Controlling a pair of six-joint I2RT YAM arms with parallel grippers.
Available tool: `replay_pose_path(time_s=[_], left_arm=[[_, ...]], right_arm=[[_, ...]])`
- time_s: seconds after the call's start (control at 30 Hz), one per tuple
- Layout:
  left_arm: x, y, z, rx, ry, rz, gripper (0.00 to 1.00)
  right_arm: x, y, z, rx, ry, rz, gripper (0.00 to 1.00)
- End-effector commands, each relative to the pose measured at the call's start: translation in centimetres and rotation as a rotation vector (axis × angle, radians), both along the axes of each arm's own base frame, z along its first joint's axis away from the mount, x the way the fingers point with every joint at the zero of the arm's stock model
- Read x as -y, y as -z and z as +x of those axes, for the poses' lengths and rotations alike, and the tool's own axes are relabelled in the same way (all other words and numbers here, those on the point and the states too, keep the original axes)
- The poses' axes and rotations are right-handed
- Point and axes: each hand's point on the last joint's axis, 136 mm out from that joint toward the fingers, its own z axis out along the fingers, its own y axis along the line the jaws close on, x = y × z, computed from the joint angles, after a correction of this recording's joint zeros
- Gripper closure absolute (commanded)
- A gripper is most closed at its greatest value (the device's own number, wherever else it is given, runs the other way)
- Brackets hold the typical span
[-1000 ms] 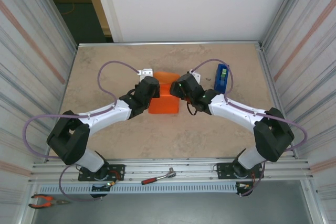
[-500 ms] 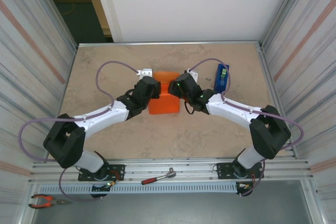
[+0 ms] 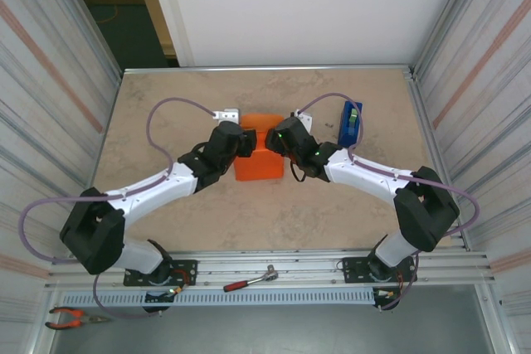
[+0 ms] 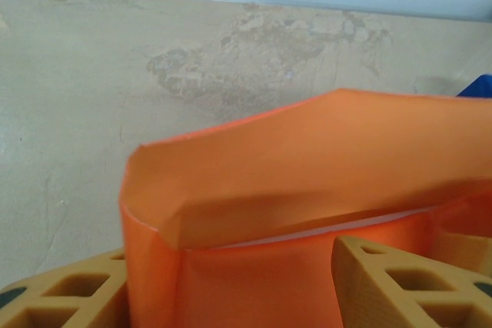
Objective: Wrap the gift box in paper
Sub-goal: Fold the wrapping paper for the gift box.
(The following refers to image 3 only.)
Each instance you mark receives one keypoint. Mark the orange wrapping paper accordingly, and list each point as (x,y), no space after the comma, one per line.
(259,163)

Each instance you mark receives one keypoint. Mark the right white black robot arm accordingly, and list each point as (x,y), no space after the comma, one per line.
(365,180)

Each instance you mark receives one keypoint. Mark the blue tape dispenser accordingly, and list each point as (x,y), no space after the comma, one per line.
(347,134)

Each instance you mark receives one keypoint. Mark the green tape roll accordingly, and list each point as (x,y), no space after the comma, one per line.
(353,117)

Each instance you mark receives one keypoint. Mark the yellow power connector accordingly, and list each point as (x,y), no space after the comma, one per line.
(177,290)
(390,294)

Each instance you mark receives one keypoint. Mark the aluminium table end rail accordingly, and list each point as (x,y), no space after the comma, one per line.
(269,68)

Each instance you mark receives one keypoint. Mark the long aluminium base rail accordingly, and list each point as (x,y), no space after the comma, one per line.
(311,265)

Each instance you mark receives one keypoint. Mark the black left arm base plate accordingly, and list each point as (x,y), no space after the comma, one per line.
(188,265)

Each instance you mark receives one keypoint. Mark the aluminium table side rail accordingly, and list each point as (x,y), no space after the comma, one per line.
(429,122)

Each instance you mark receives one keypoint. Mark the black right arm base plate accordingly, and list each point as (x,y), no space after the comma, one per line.
(352,265)

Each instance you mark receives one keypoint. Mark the aluminium frame post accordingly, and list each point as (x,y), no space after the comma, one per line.
(446,18)

